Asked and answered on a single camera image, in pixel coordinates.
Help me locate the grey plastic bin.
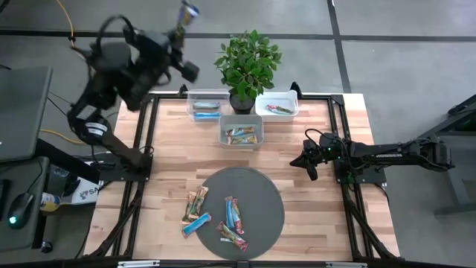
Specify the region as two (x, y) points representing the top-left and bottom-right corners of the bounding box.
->
(218, 114), (266, 147)

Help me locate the black aluminium table frame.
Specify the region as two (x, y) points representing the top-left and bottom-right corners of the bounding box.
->
(83, 81), (401, 268)

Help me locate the yellow extension cord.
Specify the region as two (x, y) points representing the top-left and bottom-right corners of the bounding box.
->
(55, 0), (77, 51)
(39, 129), (86, 146)

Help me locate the clear plastic bin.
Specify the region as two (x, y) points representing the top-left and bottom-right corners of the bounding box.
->
(186, 88), (231, 123)

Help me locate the dark grey desk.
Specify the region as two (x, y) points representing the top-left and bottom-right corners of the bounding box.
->
(0, 156), (51, 252)

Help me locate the blue-wrapped granola bar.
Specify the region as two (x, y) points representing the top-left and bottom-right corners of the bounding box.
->
(192, 111), (222, 121)
(224, 196), (236, 229)
(181, 212), (213, 239)

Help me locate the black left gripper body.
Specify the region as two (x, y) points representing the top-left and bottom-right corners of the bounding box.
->
(123, 25), (201, 84)

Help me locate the round gray plate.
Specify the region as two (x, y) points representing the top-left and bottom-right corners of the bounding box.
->
(195, 166), (286, 261)

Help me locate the black desk frame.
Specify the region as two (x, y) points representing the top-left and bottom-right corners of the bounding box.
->
(408, 95), (476, 217)

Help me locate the bottle with yellow label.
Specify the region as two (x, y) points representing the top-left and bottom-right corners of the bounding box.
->
(39, 191), (75, 213)

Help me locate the dark grey monitor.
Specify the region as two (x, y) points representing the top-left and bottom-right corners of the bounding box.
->
(0, 66), (54, 164)

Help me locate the orange-green granola bar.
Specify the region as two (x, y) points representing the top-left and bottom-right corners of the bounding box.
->
(226, 134), (259, 146)
(225, 126), (257, 138)
(188, 185), (210, 221)
(181, 191), (198, 226)

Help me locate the potted green plant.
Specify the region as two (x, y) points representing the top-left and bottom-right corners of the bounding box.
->
(214, 29), (283, 115)

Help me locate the white plastic bin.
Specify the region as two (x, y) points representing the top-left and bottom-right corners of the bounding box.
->
(254, 90), (300, 124)

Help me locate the black keyboard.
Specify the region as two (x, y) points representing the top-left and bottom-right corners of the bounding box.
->
(0, 178), (12, 223)

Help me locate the white printed bag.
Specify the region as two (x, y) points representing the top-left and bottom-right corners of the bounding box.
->
(70, 176), (105, 206)

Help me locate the dark blue-green granola bar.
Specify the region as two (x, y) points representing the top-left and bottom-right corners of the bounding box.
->
(192, 101), (221, 110)
(176, 0), (201, 30)

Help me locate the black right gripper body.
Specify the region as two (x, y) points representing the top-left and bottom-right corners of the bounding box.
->
(303, 138), (338, 182)

